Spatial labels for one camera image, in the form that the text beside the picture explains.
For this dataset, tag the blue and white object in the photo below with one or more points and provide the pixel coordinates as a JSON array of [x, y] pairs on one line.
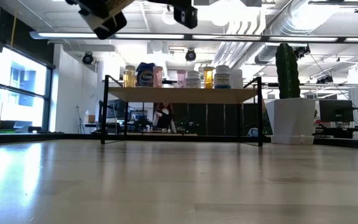
[[253, 132]]

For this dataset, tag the large pale yellow pill vial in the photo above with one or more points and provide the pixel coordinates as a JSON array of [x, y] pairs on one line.
[[134, 74]]

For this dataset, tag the white hexagonal planter pot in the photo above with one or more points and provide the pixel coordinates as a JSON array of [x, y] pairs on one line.
[[291, 121]]

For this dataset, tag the salmon pink pill vial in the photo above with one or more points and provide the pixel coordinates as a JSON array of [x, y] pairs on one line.
[[158, 77]]

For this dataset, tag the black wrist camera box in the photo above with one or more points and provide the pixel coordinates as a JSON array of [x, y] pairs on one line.
[[186, 18]]

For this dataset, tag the white bottle blue-banded label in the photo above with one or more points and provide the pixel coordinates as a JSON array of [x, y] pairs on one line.
[[222, 79], [193, 81]]

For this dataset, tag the silver ventilation duct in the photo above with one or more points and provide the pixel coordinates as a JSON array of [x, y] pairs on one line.
[[294, 21]]

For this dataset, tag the green cactus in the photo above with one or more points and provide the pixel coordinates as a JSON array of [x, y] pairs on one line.
[[287, 71]]

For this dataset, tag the black computer monitor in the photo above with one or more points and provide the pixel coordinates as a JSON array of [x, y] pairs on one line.
[[336, 110]]

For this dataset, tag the white Dramamine tube yellow label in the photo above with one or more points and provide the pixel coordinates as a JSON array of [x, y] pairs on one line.
[[118, 5]]

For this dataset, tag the wooden shelf black metal legs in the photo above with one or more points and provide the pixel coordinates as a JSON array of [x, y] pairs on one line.
[[182, 95]]

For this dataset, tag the large window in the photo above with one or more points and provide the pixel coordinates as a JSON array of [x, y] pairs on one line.
[[20, 71]]

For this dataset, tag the long ceiling light fixture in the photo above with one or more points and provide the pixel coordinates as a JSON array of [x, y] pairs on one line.
[[57, 35]]

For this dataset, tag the black round spotlight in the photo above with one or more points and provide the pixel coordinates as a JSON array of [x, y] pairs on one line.
[[190, 55], [88, 58]]

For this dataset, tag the cardboard box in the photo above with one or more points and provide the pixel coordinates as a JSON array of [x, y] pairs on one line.
[[89, 119]]

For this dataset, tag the small plain white bottle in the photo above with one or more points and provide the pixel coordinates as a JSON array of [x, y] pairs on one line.
[[236, 79]]

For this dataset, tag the orange pill vial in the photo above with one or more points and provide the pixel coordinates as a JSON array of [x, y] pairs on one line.
[[208, 77]]

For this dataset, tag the blue-capped Tums bottle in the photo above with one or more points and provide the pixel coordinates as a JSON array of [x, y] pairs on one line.
[[145, 77]]

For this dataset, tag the black partition panels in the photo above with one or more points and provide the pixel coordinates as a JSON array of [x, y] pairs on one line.
[[216, 119]]

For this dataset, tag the magenta pink pill vial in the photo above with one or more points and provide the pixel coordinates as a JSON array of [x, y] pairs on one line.
[[181, 79]]

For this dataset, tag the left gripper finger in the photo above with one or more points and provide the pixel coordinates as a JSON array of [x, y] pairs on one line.
[[87, 6], [112, 28]]

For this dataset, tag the black ceiling camera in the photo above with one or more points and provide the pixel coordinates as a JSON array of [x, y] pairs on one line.
[[301, 51]]

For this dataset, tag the person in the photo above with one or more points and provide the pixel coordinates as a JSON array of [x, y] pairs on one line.
[[164, 118]]

